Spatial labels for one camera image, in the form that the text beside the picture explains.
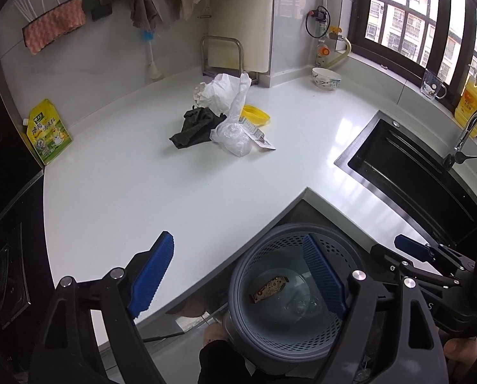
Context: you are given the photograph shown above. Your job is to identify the white cutting board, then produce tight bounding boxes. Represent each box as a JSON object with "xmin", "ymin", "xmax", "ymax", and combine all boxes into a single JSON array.
[{"xmin": 208, "ymin": 0, "xmax": 275, "ymax": 76}]

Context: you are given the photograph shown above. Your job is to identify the clear plastic bag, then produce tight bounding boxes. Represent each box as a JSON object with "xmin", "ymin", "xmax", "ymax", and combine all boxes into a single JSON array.
[{"xmin": 210, "ymin": 120, "xmax": 253, "ymax": 157}]

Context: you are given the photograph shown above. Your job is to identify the clear plastic cup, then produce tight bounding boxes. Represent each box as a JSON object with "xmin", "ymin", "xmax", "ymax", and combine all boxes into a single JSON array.
[{"xmin": 282, "ymin": 278, "xmax": 331, "ymax": 321}]

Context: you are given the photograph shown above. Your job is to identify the black kitchen sink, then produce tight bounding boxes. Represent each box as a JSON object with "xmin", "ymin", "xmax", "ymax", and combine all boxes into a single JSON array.
[{"xmin": 335, "ymin": 110, "xmax": 477, "ymax": 249}]

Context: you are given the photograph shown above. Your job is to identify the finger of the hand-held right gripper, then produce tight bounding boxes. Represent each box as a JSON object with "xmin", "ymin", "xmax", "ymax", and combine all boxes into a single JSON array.
[
  {"xmin": 394, "ymin": 234, "xmax": 477, "ymax": 276},
  {"xmin": 370, "ymin": 244, "xmax": 461, "ymax": 289}
]

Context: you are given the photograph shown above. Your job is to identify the person's right hand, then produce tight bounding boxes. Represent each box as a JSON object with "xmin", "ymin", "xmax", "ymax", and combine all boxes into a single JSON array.
[{"xmin": 442, "ymin": 338, "xmax": 477, "ymax": 384}]

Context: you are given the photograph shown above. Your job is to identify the black crumpled cloth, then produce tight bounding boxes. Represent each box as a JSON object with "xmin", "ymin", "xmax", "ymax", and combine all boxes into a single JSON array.
[{"xmin": 170, "ymin": 107, "xmax": 227, "ymax": 149}]

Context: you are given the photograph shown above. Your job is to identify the dark pant leg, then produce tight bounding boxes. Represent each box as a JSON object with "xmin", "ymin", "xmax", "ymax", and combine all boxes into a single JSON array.
[{"xmin": 198, "ymin": 339, "xmax": 255, "ymax": 384}]

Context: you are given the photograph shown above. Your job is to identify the grey perforated waste bin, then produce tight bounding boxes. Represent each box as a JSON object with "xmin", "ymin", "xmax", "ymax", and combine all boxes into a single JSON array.
[{"xmin": 222, "ymin": 224, "xmax": 377, "ymax": 377}]

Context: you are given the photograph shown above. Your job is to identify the brown snack wrapper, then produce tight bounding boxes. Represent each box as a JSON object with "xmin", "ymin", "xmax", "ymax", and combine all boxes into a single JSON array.
[{"xmin": 250, "ymin": 275, "xmax": 289, "ymax": 302}]

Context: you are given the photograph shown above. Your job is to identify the yellow green pouch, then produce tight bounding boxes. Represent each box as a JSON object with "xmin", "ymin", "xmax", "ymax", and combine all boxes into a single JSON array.
[{"xmin": 22, "ymin": 99, "xmax": 73, "ymax": 166}]

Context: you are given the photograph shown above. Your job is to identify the chrome faucet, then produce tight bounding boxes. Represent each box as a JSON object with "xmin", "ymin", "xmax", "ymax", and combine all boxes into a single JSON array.
[{"xmin": 442, "ymin": 108, "xmax": 477, "ymax": 171}]

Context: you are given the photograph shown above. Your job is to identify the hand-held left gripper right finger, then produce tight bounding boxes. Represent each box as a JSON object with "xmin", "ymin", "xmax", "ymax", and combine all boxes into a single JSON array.
[{"xmin": 303, "ymin": 233, "xmax": 449, "ymax": 384}]

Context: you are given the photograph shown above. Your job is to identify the white patterned bowl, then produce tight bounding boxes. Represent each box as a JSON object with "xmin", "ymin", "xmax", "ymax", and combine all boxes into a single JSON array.
[{"xmin": 311, "ymin": 67, "xmax": 340, "ymax": 92}]

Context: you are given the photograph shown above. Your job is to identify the yellow gas hose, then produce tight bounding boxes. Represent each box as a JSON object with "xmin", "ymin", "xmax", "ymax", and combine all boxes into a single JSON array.
[{"xmin": 327, "ymin": 38, "xmax": 352, "ymax": 68}]

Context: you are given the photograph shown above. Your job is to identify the dark window frame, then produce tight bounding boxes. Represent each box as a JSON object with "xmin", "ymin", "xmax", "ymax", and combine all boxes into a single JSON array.
[{"xmin": 348, "ymin": 0, "xmax": 477, "ymax": 108}]

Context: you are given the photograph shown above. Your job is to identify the small orange capped bottle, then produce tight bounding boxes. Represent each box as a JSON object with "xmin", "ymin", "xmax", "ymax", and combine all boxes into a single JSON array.
[{"xmin": 315, "ymin": 42, "xmax": 330, "ymax": 68}]

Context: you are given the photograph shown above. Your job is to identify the yellow plastic lid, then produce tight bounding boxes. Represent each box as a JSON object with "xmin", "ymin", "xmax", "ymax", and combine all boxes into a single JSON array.
[{"xmin": 240, "ymin": 105, "xmax": 271, "ymax": 125}]

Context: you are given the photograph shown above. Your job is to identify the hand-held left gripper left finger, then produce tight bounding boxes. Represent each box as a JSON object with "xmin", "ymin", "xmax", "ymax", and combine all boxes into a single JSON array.
[{"xmin": 28, "ymin": 231, "xmax": 175, "ymax": 384}]

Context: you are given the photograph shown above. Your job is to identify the pink sponge cloth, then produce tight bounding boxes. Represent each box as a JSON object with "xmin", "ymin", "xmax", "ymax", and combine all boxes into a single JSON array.
[{"xmin": 22, "ymin": 0, "xmax": 86, "ymax": 55}]

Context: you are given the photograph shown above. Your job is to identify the metal board rack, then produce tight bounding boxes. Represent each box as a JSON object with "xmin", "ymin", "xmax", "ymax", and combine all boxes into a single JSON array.
[{"xmin": 199, "ymin": 36, "xmax": 259, "ymax": 84}]

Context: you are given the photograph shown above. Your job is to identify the white printed paper packet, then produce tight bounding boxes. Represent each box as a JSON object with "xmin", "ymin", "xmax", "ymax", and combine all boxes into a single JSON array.
[{"xmin": 238, "ymin": 116, "xmax": 277, "ymax": 150}]

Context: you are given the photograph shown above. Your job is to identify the clear glass mug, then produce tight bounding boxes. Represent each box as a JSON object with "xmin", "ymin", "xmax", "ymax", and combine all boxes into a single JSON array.
[{"xmin": 420, "ymin": 69, "xmax": 448, "ymax": 100}]

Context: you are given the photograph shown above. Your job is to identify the yellow oil bottle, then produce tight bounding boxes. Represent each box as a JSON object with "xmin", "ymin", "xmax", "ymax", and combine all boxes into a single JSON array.
[{"xmin": 455, "ymin": 80, "xmax": 477, "ymax": 137}]

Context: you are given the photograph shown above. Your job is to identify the black gas valve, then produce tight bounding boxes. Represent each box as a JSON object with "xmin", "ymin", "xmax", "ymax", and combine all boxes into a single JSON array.
[{"xmin": 306, "ymin": 6, "xmax": 332, "ymax": 38}]

